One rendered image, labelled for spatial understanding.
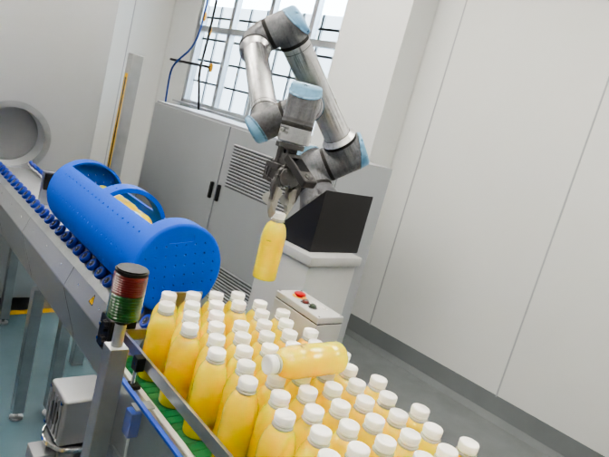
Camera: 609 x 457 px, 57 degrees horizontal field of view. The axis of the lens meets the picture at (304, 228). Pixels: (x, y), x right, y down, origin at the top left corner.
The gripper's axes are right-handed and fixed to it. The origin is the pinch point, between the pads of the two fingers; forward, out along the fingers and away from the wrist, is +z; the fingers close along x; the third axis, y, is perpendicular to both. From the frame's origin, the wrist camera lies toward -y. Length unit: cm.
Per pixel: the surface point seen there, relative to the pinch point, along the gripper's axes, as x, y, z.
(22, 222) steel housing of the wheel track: 30, 135, 47
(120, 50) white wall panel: -157, 557, -49
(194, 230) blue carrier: 14.5, 18.3, 11.7
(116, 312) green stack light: 55, -28, 16
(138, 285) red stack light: 52, -29, 10
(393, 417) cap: 9, -62, 24
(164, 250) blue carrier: 22.5, 18.3, 18.3
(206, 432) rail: 37, -41, 36
